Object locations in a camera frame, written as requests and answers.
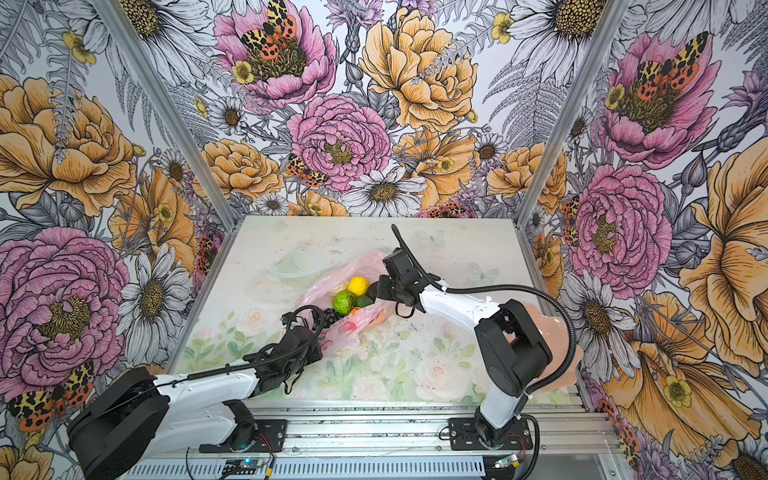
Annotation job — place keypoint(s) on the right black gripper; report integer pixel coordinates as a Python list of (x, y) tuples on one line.
[(382, 291)]

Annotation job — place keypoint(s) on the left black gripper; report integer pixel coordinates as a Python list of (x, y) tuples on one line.
[(315, 354)]

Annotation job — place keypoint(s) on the pink plastic bag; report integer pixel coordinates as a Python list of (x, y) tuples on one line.
[(320, 294)]

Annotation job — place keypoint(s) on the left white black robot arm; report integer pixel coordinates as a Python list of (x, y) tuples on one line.
[(142, 415)]

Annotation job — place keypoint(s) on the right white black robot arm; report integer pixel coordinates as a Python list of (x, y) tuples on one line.
[(512, 348)]

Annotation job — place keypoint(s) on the dark green fake avocado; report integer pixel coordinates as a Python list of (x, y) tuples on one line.
[(363, 301)]

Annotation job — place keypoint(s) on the yellow fake lemon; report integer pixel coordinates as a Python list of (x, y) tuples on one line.
[(358, 286)]

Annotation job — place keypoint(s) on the bright green fake lime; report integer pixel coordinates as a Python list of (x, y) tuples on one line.
[(343, 302)]

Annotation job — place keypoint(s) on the black fake grape bunch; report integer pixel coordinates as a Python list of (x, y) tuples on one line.
[(331, 317)]

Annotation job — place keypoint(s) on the left green circuit board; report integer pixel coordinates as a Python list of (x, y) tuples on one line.
[(245, 466)]

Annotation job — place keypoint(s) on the green circuit board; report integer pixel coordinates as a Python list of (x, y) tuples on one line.
[(245, 466), (509, 461)]

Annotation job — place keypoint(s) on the right green circuit board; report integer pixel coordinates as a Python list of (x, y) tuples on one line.
[(509, 461)]

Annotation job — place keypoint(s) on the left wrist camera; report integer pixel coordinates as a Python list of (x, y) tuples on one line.
[(291, 320)]

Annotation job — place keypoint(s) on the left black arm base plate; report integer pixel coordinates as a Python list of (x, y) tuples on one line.
[(254, 436)]

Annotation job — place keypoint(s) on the white slotted cable duct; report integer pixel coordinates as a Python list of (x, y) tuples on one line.
[(427, 467)]

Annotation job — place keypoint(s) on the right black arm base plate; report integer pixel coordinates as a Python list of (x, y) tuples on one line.
[(469, 434)]

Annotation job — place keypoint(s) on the aluminium mounting rail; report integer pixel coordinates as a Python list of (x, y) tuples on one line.
[(368, 429)]

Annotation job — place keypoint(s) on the right aluminium corner post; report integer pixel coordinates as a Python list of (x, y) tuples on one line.
[(599, 48)]

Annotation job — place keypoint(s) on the aluminium corner post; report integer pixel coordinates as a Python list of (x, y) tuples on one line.
[(118, 24), (599, 48)]

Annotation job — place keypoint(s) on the left aluminium corner post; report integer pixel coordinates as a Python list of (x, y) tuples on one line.
[(118, 24)]

